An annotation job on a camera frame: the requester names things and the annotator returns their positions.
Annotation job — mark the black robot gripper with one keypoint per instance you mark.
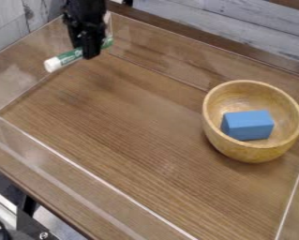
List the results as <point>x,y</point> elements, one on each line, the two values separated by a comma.
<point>83,13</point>

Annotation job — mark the green Expo marker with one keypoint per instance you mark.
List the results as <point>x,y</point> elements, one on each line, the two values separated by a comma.
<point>73,55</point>

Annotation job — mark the brown wooden bowl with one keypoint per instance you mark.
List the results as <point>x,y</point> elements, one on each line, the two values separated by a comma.
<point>246,95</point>

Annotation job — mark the black metal table frame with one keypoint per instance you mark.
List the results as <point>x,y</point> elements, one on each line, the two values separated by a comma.
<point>25,207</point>

